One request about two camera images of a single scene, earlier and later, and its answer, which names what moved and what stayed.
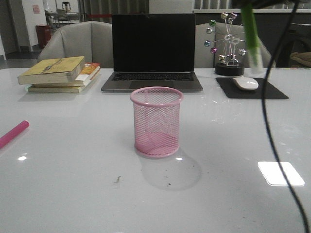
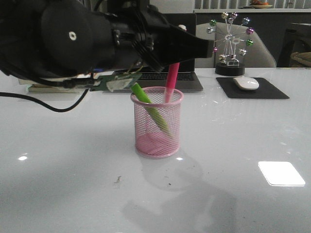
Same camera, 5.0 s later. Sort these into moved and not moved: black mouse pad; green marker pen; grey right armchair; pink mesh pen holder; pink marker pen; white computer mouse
Moved: green marker pen; pink marker pen
Not moved: grey right armchair; black mouse pad; white computer mouse; pink mesh pen holder
